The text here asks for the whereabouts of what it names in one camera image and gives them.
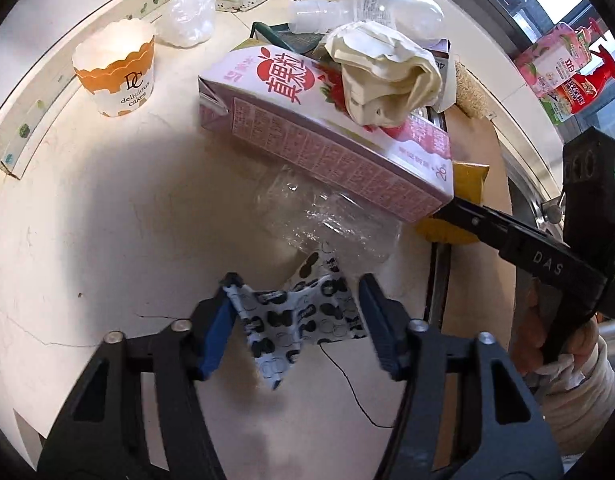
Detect crushed clear plastic bottle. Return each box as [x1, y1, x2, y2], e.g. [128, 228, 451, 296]
[255, 165, 403, 266]

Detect clear labelled plastic bottle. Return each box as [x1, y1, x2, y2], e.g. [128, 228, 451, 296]
[286, 0, 445, 41]

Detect clear plastic bag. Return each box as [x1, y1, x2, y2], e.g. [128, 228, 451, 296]
[158, 0, 219, 50]

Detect white cardboard box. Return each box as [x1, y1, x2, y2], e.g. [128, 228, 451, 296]
[427, 37, 458, 113]

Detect steel sink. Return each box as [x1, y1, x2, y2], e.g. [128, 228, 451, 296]
[497, 145, 568, 241]

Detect brown scrub pad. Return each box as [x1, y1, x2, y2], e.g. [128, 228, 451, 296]
[455, 62, 495, 121]

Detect yellow packet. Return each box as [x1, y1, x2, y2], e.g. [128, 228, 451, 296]
[416, 160, 491, 247]

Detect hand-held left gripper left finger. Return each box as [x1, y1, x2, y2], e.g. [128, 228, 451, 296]
[35, 272, 238, 480]

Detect thin black thread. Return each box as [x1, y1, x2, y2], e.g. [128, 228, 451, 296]
[319, 342, 395, 429]

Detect black white patterned wrapper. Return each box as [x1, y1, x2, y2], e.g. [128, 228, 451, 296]
[226, 242, 368, 391]

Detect crumpled cream paper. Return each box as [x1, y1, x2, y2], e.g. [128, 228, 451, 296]
[323, 22, 443, 127]

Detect pink milk carton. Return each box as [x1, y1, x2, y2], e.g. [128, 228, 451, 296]
[198, 44, 455, 225]

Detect person's right hand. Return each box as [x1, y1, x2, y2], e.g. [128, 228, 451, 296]
[512, 280, 601, 381]

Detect red pump bottle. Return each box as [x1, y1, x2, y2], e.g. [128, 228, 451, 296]
[540, 42, 615, 123]

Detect pink pump bottle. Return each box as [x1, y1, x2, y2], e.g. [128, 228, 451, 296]
[513, 22, 601, 98]

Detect brown board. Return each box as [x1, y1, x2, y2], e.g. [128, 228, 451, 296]
[427, 105, 518, 471]

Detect orange white paper cake cup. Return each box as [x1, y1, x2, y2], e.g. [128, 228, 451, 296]
[72, 19, 157, 118]

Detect dark green basket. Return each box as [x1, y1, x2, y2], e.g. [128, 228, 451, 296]
[251, 21, 328, 56]

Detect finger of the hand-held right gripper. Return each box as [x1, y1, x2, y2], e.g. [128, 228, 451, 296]
[431, 197, 511, 261]

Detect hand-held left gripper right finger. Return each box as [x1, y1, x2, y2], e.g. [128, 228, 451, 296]
[357, 272, 563, 480]

